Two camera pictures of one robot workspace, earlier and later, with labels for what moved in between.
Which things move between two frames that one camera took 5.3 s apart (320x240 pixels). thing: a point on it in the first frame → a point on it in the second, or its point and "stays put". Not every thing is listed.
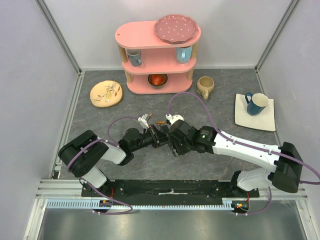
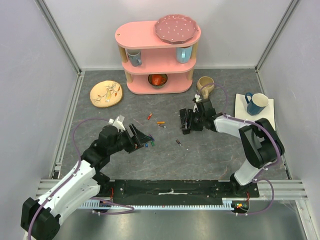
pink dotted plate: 175,28 stays put
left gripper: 156,135 → 141,137
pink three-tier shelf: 152,66 stays put
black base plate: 168,189 stays put
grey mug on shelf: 134,57 stays put
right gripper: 173,141 → 191,120
